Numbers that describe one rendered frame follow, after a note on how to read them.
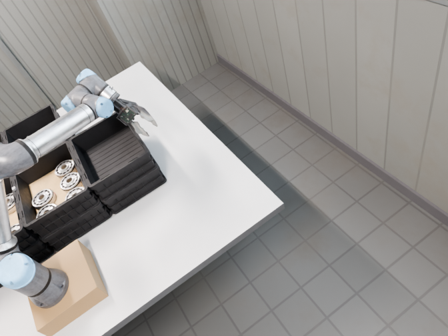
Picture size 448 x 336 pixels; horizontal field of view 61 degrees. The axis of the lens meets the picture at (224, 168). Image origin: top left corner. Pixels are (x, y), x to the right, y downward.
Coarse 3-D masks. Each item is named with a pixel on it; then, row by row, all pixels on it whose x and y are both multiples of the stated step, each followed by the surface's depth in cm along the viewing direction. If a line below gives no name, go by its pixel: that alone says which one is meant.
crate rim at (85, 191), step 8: (64, 144) 184; (48, 152) 183; (72, 152) 178; (80, 176) 165; (16, 184) 176; (16, 192) 170; (80, 192) 159; (88, 192) 160; (72, 200) 158; (56, 208) 157; (64, 208) 159; (24, 216) 159; (40, 216) 156; (48, 216) 157; (24, 224) 156; (32, 224) 155
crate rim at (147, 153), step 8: (104, 120) 188; (88, 128) 187; (136, 136) 173; (72, 144) 182; (144, 144) 168; (144, 152) 164; (80, 160) 173; (136, 160) 163; (80, 168) 169; (120, 168) 162; (128, 168) 163; (112, 176) 162; (88, 184) 161; (96, 184) 160
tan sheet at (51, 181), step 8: (72, 160) 190; (48, 176) 187; (56, 176) 186; (32, 184) 187; (40, 184) 185; (48, 184) 183; (56, 184) 182; (32, 192) 183; (56, 192) 178; (64, 192) 177; (56, 200) 175; (64, 200) 173
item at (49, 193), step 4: (40, 192) 176; (44, 192) 176; (48, 192) 175; (52, 192) 175; (36, 196) 176; (48, 196) 173; (32, 200) 174; (36, 200) 174; (44, 200) 172; (48, 200) 171; (32, 204) 173; (36, 204) 172; (40, 204) 172; (44, 204) 170
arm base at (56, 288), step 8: (56, 272) 146; (64, 272) 151; (48, 280) 140; (56, 280) 143; (64, 280) 146; (48, 288) 140; (56, 288) 142; (64, 288) 145; (32, 296) 138; (40, 296) 139; (48, 296) 141; (56, 296) 143; (40, 304) 143; (48, 304) 142; (56, 304) 144
